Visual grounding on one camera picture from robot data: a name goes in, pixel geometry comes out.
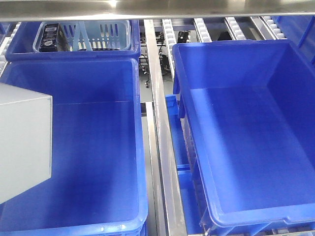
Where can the gray rectangular base block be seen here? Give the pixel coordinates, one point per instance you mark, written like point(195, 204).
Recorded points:
point(25, 140)

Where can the large blue bin right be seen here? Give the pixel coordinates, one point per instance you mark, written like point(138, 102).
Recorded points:
point(248, 110)

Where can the large blue bin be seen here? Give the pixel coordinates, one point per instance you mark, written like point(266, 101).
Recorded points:
point(98, 183)
point(248, 110)

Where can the large blue bin left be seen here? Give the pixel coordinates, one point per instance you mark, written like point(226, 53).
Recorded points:
point(98, 183)

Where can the blue bin rear left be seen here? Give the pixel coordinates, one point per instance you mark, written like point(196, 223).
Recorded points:
point(20, 48)

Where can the light blue plastic basket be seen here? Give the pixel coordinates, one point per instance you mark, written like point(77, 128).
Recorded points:
point(91, 35)

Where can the black box in basket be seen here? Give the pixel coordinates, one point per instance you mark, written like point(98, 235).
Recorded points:
point(52, 39)

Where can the steel shelf divider rail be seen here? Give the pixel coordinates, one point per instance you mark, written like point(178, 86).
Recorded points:
point(172, 211)

